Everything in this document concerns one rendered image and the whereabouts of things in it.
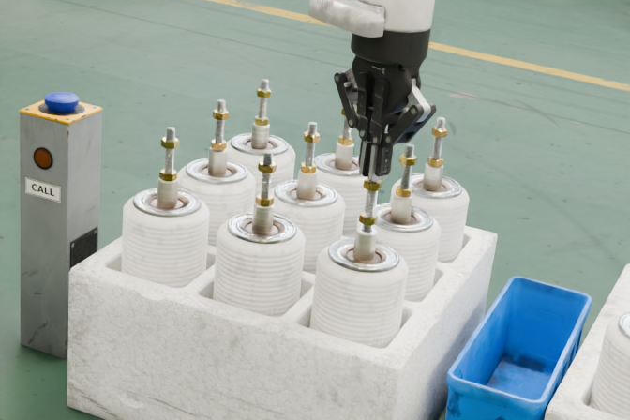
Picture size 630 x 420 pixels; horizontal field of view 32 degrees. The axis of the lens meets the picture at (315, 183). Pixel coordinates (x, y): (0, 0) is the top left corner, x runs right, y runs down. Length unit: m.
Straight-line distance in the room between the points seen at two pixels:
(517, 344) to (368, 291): 0.43
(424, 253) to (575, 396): 0.24
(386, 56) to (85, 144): 0.44
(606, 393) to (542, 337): 0.40
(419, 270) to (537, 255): 0.63
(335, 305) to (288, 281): 0.07
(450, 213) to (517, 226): 0.62
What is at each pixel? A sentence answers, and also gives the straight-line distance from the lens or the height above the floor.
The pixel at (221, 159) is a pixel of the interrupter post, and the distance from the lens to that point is 1.31.
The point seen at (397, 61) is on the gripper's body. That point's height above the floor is 0.47.
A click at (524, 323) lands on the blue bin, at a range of 1.49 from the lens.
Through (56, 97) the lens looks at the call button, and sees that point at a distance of 1.32.
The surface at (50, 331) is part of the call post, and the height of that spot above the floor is 0.03.
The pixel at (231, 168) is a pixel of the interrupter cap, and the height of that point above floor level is 0.25.
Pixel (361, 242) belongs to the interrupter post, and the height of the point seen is 0.27.
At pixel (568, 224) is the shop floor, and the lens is 1.99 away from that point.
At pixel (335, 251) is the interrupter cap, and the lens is 1.14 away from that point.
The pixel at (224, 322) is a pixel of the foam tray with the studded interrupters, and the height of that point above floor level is 0.17.
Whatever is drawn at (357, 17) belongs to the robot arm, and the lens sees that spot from 0.99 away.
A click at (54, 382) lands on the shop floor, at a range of 1.38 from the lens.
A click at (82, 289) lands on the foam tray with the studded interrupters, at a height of 0.16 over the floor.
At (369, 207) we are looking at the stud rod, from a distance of 1.12.
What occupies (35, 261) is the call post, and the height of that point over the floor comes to 0.12.
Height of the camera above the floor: 0.74
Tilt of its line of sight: 22 degrees down
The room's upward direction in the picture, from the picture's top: 6 degrees clockwise
